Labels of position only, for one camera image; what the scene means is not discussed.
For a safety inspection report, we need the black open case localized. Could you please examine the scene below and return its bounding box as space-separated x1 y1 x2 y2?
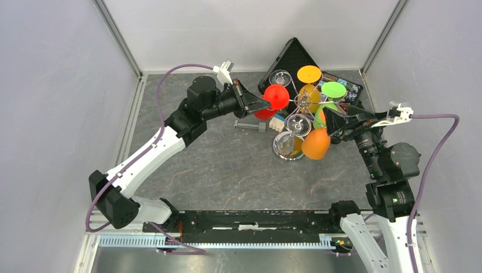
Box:
258 38 364 115

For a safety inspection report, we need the clear wine glass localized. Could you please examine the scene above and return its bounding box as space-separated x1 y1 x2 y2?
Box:
272 114 312 163
268 69 293 88

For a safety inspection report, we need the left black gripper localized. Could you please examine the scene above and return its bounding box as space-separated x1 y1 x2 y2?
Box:
202 79 272 121

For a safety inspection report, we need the red wine glass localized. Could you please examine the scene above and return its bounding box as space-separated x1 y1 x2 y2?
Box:
254 84 290 120

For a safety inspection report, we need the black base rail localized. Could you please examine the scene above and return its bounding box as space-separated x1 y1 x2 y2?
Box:
98 209 381 251

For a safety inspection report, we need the green wine glass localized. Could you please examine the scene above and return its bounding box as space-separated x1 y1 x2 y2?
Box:
313 81 347 129

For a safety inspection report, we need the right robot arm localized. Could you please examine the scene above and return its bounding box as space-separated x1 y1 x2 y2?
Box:
323 102 423 272

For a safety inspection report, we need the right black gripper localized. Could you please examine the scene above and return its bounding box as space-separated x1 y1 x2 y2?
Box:
323 104 389 177

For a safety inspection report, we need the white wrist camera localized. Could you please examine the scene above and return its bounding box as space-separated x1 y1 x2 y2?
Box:
212 60 234 85
371 101 414 128

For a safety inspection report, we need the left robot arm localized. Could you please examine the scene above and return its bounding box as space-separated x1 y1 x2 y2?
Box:
88 76 271 232

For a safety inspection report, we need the yellow wine glass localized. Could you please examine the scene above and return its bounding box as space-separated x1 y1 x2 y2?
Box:
296 65 322 113

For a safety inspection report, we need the clear wine glass front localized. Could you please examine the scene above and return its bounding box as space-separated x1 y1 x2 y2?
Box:
272 114 312 163

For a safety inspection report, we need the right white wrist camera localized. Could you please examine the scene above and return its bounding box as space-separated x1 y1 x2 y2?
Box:
371 101 414 128

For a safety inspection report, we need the white blue block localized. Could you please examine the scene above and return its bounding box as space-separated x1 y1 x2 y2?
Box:
269 114 285 133

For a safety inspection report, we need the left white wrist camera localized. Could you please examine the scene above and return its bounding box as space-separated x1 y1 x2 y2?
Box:
212 60 234 85

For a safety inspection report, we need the chrome wine glass rack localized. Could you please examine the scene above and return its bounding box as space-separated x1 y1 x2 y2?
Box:
269 66 347 162

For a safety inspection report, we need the grey metal tool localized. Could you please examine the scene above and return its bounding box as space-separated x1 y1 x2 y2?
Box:
234 120 267 133

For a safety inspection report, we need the orange wine glass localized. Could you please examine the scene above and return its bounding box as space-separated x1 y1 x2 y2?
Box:
301 107 331 160

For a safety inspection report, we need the clear wine glass back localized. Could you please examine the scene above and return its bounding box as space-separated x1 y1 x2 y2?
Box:
268 69 293 88

